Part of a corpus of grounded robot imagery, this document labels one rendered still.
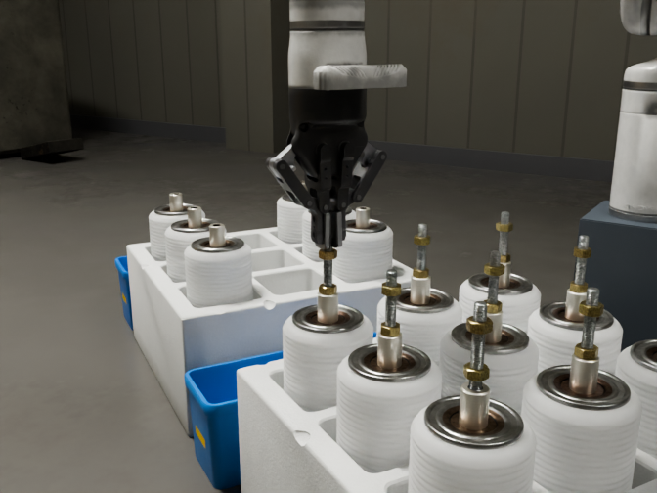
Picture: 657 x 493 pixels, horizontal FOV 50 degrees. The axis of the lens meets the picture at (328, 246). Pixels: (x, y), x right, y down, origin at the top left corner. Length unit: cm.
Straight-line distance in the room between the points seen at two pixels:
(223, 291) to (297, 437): 36
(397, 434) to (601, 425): 17
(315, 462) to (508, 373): 20
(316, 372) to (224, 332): 29
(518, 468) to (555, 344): 24
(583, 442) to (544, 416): 4
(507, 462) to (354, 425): 16
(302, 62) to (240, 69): 290
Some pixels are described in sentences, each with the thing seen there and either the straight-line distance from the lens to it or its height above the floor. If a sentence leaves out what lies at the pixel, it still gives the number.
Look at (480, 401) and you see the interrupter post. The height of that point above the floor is 27.
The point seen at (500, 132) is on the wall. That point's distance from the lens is 308.
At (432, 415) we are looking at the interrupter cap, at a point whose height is 25.
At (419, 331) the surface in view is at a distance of 77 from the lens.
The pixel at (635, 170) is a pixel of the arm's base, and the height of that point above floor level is 37.
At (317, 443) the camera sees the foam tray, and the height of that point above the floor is 18.
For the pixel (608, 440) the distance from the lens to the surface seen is 62.
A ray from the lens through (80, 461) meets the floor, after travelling 103.
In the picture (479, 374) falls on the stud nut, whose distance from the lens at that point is 55.
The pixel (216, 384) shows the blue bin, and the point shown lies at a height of 9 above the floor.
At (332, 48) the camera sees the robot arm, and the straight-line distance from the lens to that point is 66.
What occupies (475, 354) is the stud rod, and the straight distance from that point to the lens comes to 55.
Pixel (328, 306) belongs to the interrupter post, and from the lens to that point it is 74.
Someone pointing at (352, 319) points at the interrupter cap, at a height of 25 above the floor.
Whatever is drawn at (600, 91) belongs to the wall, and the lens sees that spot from 296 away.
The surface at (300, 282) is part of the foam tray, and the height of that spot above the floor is 16.
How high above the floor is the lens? 54
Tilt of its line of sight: 16 degrees down
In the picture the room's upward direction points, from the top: straight up
